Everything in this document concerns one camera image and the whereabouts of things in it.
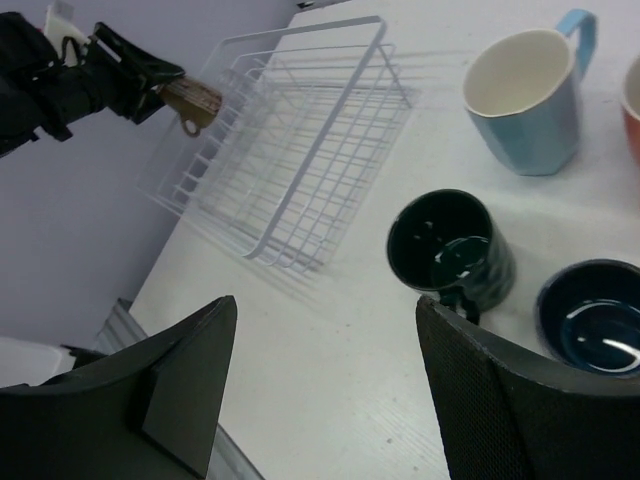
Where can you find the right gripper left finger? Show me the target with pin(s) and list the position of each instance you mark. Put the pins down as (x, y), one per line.
(149, 411)

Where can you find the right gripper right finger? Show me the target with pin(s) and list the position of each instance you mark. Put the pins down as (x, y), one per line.
(505, 412)

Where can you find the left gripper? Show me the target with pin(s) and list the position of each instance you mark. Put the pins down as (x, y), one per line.
(119, 75)

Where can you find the brown mug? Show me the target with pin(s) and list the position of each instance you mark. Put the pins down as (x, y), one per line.
(196, 103)

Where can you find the blue striped mug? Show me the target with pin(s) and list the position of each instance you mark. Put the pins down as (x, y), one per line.
(587, 317)

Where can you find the dark green mug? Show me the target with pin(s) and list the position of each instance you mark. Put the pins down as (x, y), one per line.
(446, 245)

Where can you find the light blue mug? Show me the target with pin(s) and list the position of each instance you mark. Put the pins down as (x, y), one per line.
(523, 94)

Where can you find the orange mug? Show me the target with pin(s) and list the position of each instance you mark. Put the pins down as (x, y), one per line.
(630, 108)

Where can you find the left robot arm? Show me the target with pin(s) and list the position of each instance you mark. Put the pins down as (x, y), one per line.
(38, 90)

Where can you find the clear dish rack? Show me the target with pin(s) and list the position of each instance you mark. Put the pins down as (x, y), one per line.
(308, 116)

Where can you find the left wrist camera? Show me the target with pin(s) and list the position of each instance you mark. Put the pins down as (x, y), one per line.
(62, 35)

